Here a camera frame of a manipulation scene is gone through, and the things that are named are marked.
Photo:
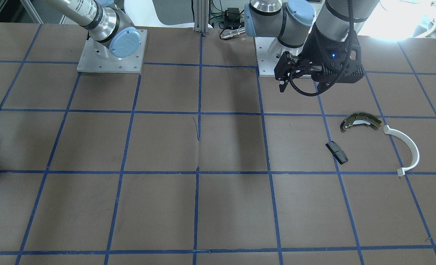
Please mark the olive brake shoe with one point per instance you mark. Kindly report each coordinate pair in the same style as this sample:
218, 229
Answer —
359, 118

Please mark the aluminium frame post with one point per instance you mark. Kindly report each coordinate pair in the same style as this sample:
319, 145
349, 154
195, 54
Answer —
201, 16

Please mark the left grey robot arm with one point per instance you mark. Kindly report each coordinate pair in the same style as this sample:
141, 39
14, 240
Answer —
291, 22

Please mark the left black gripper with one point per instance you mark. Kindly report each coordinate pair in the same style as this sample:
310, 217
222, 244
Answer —
313, 52

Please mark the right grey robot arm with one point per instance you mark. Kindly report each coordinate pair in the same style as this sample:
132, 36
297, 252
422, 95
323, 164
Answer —
105, 22

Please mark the black brake pad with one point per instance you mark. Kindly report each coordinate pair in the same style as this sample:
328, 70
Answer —
337, 152

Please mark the white plastic chair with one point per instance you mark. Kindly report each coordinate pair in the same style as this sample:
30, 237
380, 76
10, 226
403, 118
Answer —
160, 13

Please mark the brown paper table cover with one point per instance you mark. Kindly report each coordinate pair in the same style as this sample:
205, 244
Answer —
199, 160

